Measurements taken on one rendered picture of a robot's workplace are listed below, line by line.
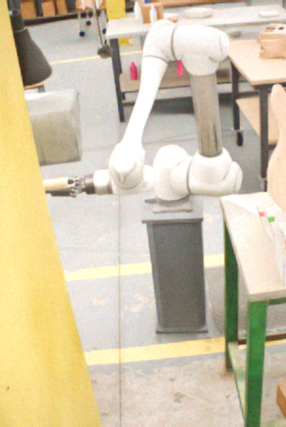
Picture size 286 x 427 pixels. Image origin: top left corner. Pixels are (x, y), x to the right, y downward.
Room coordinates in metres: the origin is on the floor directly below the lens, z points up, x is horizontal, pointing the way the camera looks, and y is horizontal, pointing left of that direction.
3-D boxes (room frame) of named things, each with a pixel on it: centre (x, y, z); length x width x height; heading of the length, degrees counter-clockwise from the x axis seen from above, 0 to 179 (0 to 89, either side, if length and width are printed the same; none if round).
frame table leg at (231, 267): (1.72, -0.33, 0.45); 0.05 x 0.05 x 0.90; 88
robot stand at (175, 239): (2.14, -0.15, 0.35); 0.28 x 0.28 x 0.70; 81
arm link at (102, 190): (1.72, 0.12, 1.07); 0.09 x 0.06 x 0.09; 178
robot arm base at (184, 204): (2.15, -0.13, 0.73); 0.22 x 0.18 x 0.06; 81
